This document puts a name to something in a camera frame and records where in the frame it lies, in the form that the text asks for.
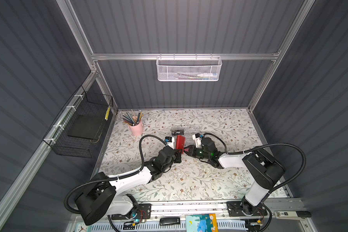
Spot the red leather card holder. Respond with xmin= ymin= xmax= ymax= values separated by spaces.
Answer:
xmin=176 ymin=135 xmax=186 ymax=154

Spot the clear acrylic organizer tray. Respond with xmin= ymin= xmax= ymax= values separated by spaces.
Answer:
xmin=170 ymin=125 xmax=205 ymax=144

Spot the black vip card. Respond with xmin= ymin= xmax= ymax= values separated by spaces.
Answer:
xmin=171 ymin=129 xmax=184 ymax=136

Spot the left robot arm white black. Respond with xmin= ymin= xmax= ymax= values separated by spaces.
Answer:
xmin=74 ymin=146 xmax=182 ymax=226

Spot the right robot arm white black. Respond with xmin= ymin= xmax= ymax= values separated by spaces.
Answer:
xmin=184 ymin=137 xmax=285 ymax=216

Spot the floral table mat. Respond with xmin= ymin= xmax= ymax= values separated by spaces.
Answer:
xmin=100 ymin=109 xmax=262 ymax=202

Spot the pink pencil cup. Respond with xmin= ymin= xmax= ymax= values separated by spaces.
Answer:
xmin=128 ymin=121 xmax=144 ymax=136

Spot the black stapler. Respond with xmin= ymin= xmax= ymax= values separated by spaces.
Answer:
xmin=159 ymin=217 xmax=181 ymax=226

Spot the colourful picture book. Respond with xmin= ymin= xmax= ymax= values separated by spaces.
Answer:
xmin=186 ymin=214 xmax=218 ymax=232

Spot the white marker in basket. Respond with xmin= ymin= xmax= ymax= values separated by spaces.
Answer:
xmin=197 ymin=72 xmax=218 ymax=80

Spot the yellow tag on basket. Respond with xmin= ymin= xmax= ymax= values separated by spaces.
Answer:
xmin=104 ymin=106 xmax=110 ymax=121

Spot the black notebook in basket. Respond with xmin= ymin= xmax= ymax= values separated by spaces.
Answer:
xmin=67 ymin=115 xmax=102 ymax=140

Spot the grey white handheld device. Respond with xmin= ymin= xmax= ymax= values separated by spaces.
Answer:
xmin=274 ymin=211 xmax=312 ymax=220

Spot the white wire mesh basket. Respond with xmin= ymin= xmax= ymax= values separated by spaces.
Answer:
xmin=156 ymin=56 xmax=222 ymax=82

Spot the black wire wall basket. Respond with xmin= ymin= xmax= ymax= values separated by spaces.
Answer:
xmin=43 ymin=87 xmax=114 ymax=159

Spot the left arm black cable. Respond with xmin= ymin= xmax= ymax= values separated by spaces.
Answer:
xmin=63 ymin=134 xmax=168 ymax=215

